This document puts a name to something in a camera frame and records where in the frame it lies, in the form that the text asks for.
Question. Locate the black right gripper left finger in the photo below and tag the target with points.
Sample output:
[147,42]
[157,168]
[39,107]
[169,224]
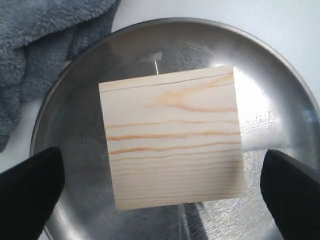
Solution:
[29,192]

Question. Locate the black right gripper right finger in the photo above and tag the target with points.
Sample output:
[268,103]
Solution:
[291,192]

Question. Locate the light wooden block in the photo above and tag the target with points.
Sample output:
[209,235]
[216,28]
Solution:
[173,138]

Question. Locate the grey-blue fluffy towel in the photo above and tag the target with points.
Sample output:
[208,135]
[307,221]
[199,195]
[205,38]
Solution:
[36,38]

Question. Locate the round stainless steel plate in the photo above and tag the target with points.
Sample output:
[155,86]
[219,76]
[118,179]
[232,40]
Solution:
[276,110]

